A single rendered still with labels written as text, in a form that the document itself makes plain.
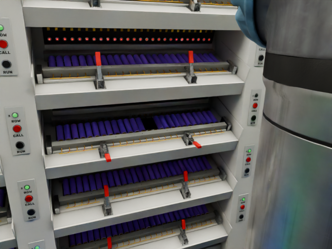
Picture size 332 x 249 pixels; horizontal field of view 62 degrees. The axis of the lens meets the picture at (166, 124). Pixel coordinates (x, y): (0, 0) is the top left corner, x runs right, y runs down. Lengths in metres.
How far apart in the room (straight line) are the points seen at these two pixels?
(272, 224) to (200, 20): 0.70
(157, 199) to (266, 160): 0.81
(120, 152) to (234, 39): 0.51
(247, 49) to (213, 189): 0.49
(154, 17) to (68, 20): 0.21
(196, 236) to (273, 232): 0.97
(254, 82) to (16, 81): 0.68
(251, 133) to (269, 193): 0.83
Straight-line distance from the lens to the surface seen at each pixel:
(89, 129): 0.87
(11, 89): 0.74
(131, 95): 0.77
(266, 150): 0.16
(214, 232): 1.16
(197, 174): 1.03
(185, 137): 0.89
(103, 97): 0.76
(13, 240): 0.93
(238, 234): 1.21
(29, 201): 0.85
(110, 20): 0.74
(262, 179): 0.17
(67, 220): 0.92
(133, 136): 0.85
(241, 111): 0.94
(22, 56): 0.73
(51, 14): 0.73
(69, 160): 0.81
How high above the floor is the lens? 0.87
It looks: 19 degrees down
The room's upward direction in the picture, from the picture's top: 1 degrees clockwise
